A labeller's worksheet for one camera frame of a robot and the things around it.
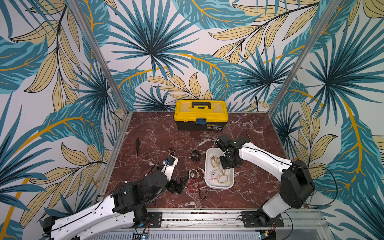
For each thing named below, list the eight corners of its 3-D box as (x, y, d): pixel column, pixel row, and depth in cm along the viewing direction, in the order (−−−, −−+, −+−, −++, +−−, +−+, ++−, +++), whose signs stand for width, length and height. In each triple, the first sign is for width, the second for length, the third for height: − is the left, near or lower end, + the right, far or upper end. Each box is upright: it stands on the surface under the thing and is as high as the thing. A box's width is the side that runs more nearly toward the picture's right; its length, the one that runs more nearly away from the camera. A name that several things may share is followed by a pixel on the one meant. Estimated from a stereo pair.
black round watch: (191, 162, 95) (191, 160, 93) (191, 152, 100) (191, 150, 98) (200, 162, 95) (200, 160, 93) (200, 152, 100) (200, 150, 98)
